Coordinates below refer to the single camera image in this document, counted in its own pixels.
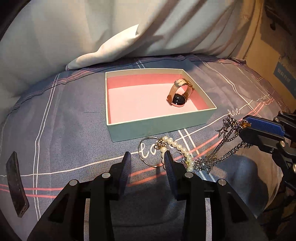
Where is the dark metal chain necklace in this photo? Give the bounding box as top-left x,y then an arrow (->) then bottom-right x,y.
194,114 -> 253,174

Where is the rose gold wrist watch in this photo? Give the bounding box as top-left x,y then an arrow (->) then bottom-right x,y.
166,78 -> 194,108

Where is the thin metal bangle ring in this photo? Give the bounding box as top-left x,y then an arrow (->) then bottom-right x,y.
137,136 -> 168,168

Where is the white pearl bracelet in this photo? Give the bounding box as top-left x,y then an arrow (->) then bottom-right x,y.
154,136 -> 195,172

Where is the black smartphone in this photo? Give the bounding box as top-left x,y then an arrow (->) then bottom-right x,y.
6,151 -> 29,218

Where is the teal box pink interior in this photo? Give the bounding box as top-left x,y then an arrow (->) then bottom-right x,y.
105,68 -> 217,142

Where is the white draped curtain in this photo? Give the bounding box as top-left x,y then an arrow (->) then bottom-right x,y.
1,1 -> 262,119

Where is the blue wall poster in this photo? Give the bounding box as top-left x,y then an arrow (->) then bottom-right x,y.
273,62 -> 295,95

